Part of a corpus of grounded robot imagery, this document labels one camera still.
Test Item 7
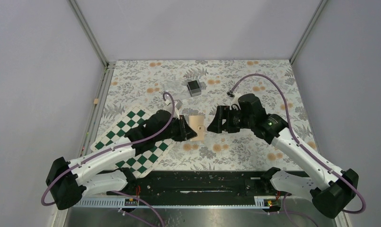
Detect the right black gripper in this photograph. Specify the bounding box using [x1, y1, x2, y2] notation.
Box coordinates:
[206, 105, 254, 133]

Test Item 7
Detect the green white chessboard mat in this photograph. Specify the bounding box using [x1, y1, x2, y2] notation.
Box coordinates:
[90, 105, 175, 179]

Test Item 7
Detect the black credit card stack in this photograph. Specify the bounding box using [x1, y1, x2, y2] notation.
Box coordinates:
[187, 80, 202, 97]

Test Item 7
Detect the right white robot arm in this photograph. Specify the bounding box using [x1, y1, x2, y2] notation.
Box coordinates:
[207, 94, 359, 218]

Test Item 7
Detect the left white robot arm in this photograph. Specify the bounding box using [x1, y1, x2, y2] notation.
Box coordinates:
[41, 110, 197, 210]

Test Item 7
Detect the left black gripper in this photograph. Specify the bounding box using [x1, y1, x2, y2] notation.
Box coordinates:
[155, 115, 197, 142]

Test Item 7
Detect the clear acrylic card box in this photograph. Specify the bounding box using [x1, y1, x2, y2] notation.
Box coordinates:
[163, 79, 195, 101]

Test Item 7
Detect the tan card holder wallet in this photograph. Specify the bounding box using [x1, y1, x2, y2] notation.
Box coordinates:
[188, 115, 205, 141]

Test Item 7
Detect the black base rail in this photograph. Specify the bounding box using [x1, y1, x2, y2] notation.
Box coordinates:
[75, 168, 301, 208]

